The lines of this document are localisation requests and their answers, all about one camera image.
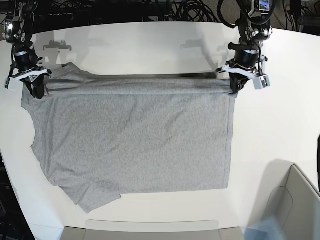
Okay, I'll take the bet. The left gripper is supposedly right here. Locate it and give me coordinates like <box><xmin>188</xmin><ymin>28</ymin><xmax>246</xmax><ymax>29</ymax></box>
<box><xmin>229</xmin><ymin>73</ymin><xmax>250</xmax><ymax>95</ymax></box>

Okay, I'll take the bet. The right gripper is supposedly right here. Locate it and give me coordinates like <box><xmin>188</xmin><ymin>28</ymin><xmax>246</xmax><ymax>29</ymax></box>
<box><xmin>22</xmin><ymin>74</ymin><xmax>49</xmax><ymax>100</ymax></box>

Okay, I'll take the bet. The grey T-shirt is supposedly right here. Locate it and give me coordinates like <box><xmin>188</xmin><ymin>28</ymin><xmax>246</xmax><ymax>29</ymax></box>
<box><xmin>21</xmin><ymin>63</ymin><xmax>236</xmax><ymax>213</ymax></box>

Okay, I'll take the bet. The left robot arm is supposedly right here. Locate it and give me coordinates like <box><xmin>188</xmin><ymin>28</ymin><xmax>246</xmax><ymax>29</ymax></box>
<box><xmin>216</xmin><ymin>0</ymin><xmax>276</xmax><ymax>94</ymax></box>

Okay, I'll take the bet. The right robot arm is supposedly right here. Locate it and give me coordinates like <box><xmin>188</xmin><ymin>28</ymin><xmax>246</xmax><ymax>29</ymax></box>
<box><xmin>0</xmin><ymin>0</ymin><xmax>52</xmax><ymax>100</ymax></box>

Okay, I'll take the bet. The blue blurred object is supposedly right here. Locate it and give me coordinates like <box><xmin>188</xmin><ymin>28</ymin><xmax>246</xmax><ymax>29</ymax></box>
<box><xmin>242</xmin><ymin>217</ymin><xmax>286</xmax><ymax>240</ymax></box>

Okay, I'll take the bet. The grey chair at bottom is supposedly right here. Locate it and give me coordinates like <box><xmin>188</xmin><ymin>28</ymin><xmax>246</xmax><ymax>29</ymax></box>
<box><xmin>60</xmin><ymin>220</ymin><xmax>244</xmax><ymax>240</ymax></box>

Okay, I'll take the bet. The black cable bundle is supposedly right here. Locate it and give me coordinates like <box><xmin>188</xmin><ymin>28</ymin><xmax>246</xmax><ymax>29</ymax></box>
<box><xmin>169</xmin><ymin>0</ymin><xmax>220</xmax><ymax>24</ymax></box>

